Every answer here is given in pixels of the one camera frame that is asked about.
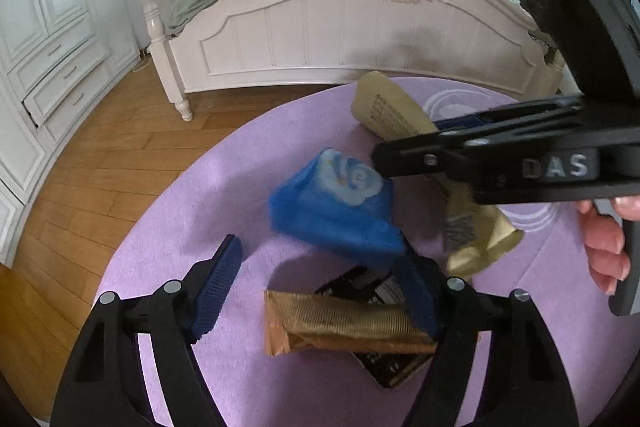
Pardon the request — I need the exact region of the beige paper bag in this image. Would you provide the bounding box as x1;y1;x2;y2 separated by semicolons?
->
352;72;524;281

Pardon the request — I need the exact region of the blue tissue pack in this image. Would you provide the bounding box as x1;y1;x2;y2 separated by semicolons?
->
269;148;406;267

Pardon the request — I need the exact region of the black battery card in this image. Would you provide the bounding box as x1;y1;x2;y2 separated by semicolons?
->
316;265;436;389

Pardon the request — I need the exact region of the gold wrapper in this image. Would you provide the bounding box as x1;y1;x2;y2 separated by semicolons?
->
262;289;440;359

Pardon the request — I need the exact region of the person's right hand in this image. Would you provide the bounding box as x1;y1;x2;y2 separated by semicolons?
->
576;199;631;296

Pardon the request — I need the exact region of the white wooden bed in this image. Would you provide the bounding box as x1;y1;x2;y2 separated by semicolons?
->
140;0;565;120

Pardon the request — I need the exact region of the purple round tablecloth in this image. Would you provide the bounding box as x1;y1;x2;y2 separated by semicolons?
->
100;85;639;426

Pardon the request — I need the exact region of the white wardrobe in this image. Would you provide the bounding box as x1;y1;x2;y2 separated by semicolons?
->
1;0;140;265

